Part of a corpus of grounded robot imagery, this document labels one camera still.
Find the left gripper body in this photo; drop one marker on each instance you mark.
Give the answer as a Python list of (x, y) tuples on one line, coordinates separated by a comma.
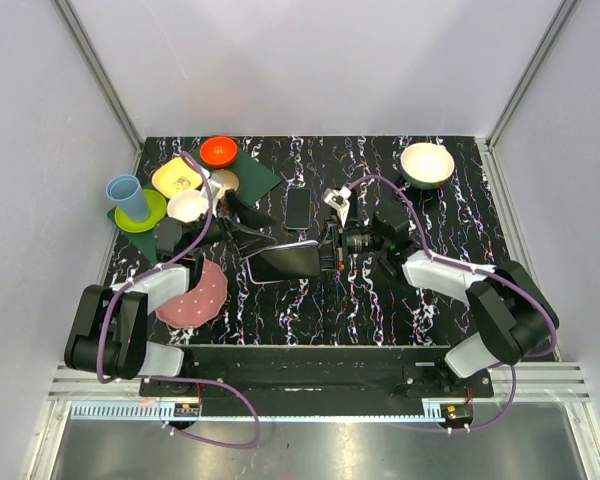
[(228, 226)]

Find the pink dotted plate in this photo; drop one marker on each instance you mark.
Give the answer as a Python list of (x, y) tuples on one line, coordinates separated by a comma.
[(199, 305)]

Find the blue cup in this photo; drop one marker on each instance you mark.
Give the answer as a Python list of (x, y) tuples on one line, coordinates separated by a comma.
[(128, 195)]

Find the bronze metal bowl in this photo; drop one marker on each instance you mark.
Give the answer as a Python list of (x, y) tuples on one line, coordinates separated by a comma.
[(226, 180)]

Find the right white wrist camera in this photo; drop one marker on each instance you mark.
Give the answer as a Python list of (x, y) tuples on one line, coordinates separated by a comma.
[(339, 200)]

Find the red bowl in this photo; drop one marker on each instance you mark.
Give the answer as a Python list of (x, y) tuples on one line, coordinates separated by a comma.
[(218, 152)]

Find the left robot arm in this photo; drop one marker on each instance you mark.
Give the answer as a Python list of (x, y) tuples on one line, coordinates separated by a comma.
[(109, 334)]

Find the left aluminium frame post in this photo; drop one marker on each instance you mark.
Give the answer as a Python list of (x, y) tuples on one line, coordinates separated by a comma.
[(90, 56)]

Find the lime green plate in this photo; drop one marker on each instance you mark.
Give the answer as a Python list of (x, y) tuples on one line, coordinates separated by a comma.
[(157, 205)]

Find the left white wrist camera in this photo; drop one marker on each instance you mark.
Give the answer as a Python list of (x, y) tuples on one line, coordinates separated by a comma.
[(214, 195)]

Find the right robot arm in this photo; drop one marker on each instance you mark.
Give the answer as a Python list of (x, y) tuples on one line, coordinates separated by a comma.
[(512, 316)]

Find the large white bowl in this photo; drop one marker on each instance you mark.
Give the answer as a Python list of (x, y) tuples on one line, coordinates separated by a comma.
[(426, 166)]

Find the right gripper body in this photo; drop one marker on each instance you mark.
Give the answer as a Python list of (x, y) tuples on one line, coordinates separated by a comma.
[(337, 246)]

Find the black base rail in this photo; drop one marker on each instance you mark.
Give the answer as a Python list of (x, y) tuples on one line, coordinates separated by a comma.
[(327, 381)]

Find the black phone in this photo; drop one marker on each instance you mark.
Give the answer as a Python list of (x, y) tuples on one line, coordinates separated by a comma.
[(298, 209)]

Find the aluminium frame post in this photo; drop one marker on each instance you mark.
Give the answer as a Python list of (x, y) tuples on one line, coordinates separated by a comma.
[(547, 42), (90, 56)]

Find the small white bowl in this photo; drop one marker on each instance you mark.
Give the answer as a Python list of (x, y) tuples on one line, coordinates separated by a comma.
[(187, 206)]

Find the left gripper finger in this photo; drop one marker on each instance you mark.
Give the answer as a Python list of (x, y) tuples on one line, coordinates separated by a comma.
[(246, 214), (250, 242)]

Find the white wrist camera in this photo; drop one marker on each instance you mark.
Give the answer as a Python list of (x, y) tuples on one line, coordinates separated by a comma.
[(339, 200), (214, 195)]

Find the right aluminium frame post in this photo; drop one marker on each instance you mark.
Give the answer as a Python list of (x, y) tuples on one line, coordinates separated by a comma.
[(547, 42)]

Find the yellow square plate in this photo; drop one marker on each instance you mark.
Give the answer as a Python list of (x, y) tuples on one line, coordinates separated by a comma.
[(175, 177)]

